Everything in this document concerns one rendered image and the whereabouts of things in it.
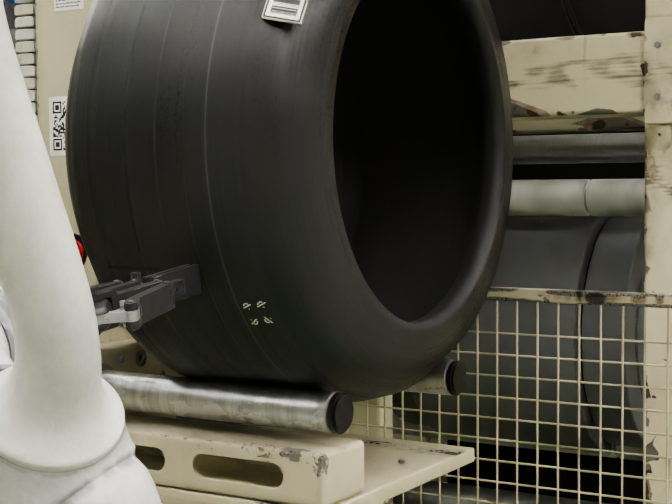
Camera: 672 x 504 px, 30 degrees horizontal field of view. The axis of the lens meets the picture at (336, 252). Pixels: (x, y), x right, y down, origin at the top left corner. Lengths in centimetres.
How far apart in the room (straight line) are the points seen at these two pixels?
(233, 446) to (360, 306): 21
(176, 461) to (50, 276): 64
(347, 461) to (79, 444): 54
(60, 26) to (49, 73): 6
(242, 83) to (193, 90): 5
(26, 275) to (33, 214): 4
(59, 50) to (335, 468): 66
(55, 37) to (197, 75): 45
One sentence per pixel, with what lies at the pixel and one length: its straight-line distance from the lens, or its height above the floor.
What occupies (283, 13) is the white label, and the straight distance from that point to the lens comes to 123.
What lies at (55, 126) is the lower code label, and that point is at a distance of 165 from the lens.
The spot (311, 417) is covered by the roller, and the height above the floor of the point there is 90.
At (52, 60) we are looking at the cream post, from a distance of 166.
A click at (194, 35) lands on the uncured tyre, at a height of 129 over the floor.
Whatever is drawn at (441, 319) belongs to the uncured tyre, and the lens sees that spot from 146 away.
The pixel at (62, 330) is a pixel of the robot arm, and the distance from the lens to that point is 83.
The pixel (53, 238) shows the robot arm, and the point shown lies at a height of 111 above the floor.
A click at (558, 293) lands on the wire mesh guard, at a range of 171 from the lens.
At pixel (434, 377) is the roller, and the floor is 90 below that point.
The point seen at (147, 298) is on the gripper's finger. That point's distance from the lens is 114.
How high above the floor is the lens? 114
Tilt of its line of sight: 3 degrees down
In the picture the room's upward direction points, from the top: straight up
